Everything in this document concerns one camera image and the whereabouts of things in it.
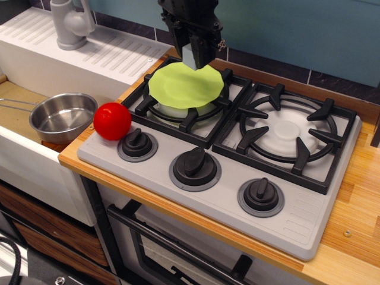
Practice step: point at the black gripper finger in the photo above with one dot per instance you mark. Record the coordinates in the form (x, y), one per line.
(179, 35)
(202, 52)

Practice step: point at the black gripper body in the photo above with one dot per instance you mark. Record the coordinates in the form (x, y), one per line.
(198, 18)

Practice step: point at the pale blue cube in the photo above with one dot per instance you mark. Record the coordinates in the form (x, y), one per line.
(188, 57)

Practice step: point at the red toy tomato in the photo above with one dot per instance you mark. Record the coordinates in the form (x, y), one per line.
(112, 121)

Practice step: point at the light green plate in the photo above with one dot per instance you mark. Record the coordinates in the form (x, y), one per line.
(177, 85)

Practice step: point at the small steel pot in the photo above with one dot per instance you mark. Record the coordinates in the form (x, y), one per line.
(62, 118)

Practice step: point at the white toy sink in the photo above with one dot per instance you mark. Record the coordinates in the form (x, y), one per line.
(104, 68)

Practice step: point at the black left burner grate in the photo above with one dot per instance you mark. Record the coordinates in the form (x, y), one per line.
(197, 125)

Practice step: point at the black burner grate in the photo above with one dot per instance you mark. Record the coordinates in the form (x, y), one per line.
(197, 125)
(296, 138)

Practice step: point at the grey toy faucet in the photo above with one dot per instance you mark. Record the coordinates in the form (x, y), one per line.
(72, 27)

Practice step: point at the black left stove knob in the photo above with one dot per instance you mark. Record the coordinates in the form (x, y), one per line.
(137, 146)

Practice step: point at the black stove knob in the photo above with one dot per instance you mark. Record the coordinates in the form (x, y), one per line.
(195, 170)
(261, 198)
(137, 146)

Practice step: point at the black middle stove knob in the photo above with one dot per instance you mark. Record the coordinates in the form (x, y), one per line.
(195, 170)

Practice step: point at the grey toy stove top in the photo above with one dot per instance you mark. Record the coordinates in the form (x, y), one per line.
(297, 229)

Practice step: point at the black right burner grate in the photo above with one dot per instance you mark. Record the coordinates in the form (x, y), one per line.
(296, 138)

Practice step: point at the black right stove knob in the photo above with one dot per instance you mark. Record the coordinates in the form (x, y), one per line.
(261, 198)

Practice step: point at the wooden drawer front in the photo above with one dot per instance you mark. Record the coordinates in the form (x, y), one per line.
(57, 236)

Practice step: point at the oven door with handle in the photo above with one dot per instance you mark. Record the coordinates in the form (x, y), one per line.
(126, 216)

